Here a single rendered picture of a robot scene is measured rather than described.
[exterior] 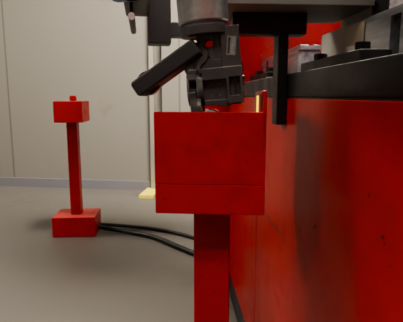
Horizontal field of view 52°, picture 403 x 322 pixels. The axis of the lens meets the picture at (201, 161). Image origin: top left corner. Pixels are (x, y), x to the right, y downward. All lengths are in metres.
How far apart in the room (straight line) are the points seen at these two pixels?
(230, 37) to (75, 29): 3.27
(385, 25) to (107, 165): 3.23
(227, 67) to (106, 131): 3.17
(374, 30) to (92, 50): 3.17
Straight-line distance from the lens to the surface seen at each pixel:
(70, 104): 2.45
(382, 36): 0.76
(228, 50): 0.62
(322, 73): 0.65
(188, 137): 0.59
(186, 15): 0.61
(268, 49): 1.73
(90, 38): 3.78
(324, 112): 0.64
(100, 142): 3.76
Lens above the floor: 0.83
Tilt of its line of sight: 9 degrees down
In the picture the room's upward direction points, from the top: straight up
